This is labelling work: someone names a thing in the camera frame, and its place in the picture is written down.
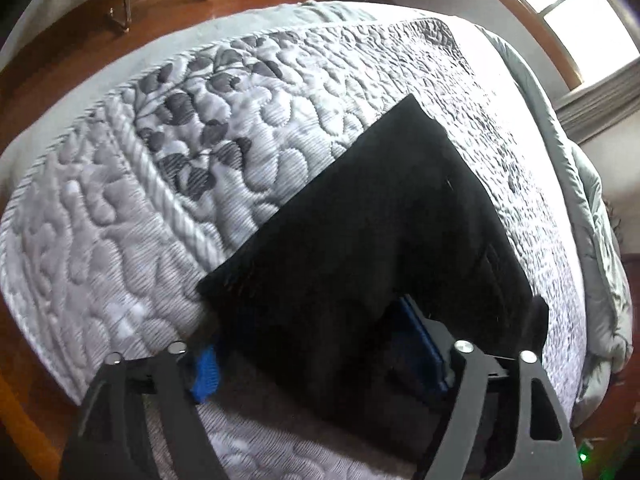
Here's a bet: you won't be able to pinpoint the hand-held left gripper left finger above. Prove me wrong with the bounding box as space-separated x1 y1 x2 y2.
60 341 231 480

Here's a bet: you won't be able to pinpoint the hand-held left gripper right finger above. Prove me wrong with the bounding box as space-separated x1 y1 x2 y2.
395 295 586 480

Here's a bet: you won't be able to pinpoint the black pants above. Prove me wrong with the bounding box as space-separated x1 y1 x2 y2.
196 94 550 466

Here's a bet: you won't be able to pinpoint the quilted white grey mattress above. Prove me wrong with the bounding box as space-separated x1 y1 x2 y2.
0 0 586 480

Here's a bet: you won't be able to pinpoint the grey duvet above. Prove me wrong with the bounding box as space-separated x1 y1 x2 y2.
480 25 633 428

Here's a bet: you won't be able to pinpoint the grey curtain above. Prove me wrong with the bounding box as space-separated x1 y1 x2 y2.
555 62 640 143

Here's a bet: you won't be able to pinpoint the window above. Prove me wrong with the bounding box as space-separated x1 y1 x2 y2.
472 0 640 88

